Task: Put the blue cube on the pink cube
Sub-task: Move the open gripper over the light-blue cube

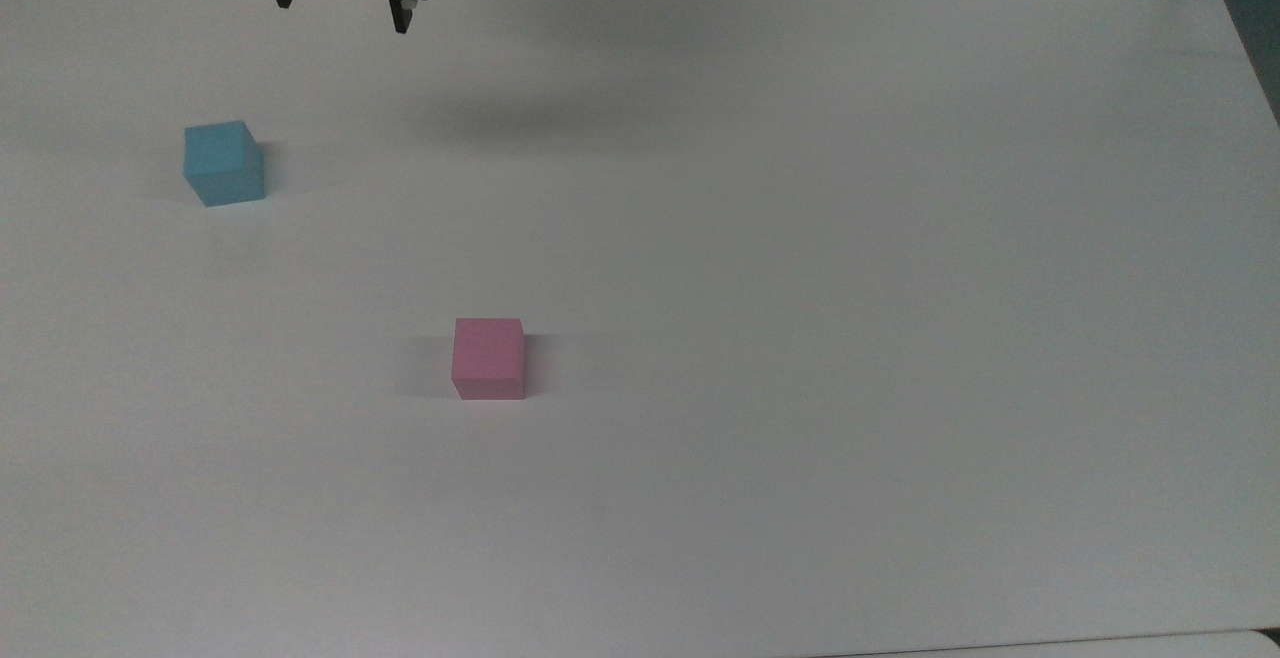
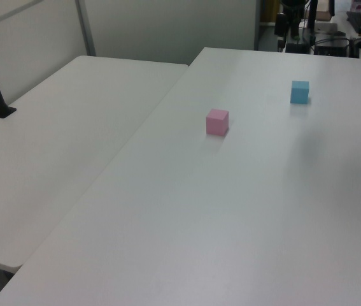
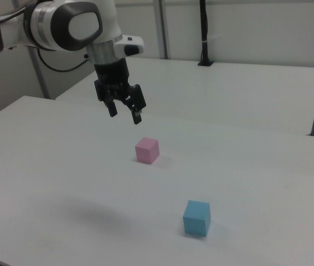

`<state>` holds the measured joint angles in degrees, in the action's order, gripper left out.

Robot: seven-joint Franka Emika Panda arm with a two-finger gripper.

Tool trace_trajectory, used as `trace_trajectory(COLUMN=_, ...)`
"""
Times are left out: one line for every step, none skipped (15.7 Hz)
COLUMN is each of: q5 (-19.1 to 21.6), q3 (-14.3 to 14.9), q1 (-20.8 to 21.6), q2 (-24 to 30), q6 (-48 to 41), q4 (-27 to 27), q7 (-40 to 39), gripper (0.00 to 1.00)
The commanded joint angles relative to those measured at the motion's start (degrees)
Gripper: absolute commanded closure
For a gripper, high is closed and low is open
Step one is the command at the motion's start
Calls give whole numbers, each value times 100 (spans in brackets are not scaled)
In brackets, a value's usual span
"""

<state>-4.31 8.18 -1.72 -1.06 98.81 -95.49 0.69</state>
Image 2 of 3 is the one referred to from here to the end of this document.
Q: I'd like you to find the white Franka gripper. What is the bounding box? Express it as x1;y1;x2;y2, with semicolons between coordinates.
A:
275;13;300;52

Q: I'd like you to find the blue cube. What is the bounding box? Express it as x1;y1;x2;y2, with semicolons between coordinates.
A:
290;80;310;105

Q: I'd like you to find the pink cube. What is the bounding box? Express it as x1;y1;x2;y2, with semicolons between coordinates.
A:
205;108;230;136

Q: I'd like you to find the small black box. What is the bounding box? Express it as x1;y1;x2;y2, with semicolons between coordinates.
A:
286;42;309;54

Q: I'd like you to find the black upright pole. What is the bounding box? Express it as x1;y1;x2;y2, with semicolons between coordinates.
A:
308;0;318;30

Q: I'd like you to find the grey flat device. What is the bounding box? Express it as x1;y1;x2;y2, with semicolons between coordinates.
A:
314;21;339;34

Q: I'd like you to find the black controller box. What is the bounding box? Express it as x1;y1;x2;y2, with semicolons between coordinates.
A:
314;38;350;57

